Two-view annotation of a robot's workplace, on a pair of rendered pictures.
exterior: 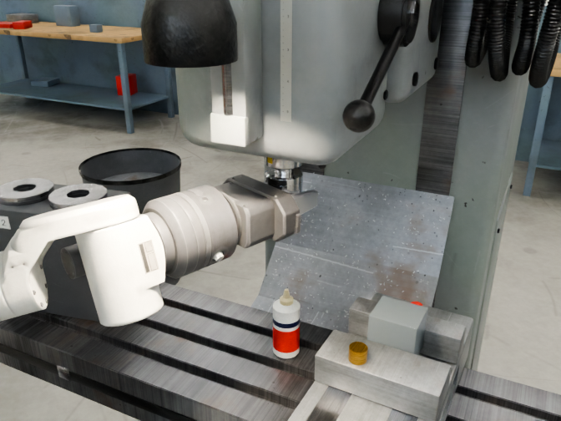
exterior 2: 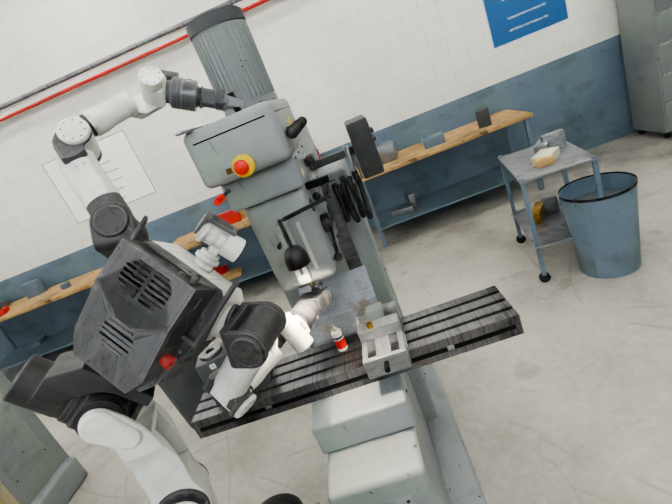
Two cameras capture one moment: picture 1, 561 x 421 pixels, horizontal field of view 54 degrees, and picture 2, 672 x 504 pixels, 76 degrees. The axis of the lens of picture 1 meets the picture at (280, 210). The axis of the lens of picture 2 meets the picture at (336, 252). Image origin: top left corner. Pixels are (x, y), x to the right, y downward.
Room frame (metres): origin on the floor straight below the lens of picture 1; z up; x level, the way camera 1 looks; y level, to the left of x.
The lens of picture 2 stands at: (-0.73, 0.34, 1.85)
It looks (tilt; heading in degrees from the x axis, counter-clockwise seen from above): 19 degrees down; 341
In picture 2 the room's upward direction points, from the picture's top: 23 degrees counter-clockwise
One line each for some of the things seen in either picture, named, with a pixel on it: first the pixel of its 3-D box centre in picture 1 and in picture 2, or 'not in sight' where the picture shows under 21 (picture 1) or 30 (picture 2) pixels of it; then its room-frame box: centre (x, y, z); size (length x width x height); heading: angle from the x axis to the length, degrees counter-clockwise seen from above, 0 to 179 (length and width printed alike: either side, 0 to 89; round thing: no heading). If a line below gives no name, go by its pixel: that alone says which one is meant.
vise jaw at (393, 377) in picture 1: (381, 372); (379, 327); (0.53, -0.12, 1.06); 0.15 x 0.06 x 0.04; 62
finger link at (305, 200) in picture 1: (300, 205); not in sight; (0.62, -0.03, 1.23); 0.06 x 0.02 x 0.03; 133
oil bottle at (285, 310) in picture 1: (286, 321); (337, 337); (0.68, -0.01, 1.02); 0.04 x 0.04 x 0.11
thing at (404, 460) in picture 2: not in sight; (389, 452); (0.63, 0.01, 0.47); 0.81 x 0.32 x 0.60; 154
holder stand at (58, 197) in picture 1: (61, 245); (234, 365); (0.84, 0.37, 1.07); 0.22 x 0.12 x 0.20; 75
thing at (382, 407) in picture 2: not in sight; (359, 381); (0.65, 0.00, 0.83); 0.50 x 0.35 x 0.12; 154
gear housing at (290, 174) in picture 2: not in sight; (269, 174); (0.68, -0.02, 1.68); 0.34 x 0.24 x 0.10; 154
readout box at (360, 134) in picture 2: not in sight; (364, 145); (0.77, -0.44, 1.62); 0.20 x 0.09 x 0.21; 154
